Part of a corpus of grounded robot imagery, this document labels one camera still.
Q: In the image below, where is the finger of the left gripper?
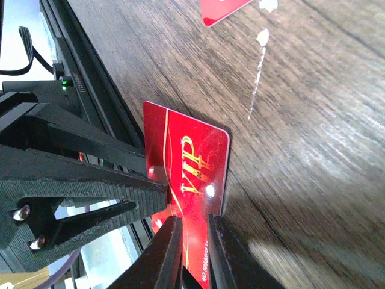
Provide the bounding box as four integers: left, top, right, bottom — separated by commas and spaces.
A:
1, 146, 167, 271
25, 103, 147, 175

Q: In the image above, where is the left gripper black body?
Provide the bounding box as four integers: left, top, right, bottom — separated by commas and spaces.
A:
1, 80, 78, 151

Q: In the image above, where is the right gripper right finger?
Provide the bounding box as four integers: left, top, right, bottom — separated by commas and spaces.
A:
208, 214, 283, 288

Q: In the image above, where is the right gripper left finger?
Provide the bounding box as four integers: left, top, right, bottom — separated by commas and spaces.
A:
109, 216, 183, 289

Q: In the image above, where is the red VIP card overlapped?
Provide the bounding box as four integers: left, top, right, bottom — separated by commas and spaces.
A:
143, 101, 230, 288

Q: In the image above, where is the red card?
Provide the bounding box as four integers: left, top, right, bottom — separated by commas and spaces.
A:
200, 0, 252, 27

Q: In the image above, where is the black aluminium frame rail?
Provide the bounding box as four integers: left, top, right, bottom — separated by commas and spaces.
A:
38, 0, 154, 259

